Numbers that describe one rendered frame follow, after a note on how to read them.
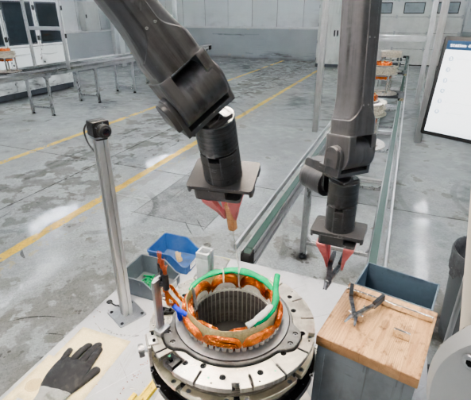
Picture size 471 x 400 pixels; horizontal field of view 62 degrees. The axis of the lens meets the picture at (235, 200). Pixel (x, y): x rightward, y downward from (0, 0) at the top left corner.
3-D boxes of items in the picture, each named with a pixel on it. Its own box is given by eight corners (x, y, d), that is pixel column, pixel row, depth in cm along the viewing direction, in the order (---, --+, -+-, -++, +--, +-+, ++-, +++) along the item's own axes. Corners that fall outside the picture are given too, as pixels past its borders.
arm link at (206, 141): (206, 128, 48) (242, 109, 50) (177, 106, 52) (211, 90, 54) (214, 170, 53) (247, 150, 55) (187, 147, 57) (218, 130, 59)
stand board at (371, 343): (348, 290, 93) (349, 282, 92) (435, 321, 83) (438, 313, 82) (314, 344, 78) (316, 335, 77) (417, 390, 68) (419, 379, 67)
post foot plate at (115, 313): (147, 314, 123) (146, 313, 123) (121, 328, 117) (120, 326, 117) (133, 300, 129) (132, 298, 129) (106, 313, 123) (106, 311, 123)
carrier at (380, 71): (354, 91, 467) (357, 64, 454) (380, 89, 481) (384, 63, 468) (377, 97, 435) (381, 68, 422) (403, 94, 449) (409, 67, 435)
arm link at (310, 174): (339, 148, 67) (374, 144, 71) (297, 132, 76) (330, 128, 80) (329, 212, 72) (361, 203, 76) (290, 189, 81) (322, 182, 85)
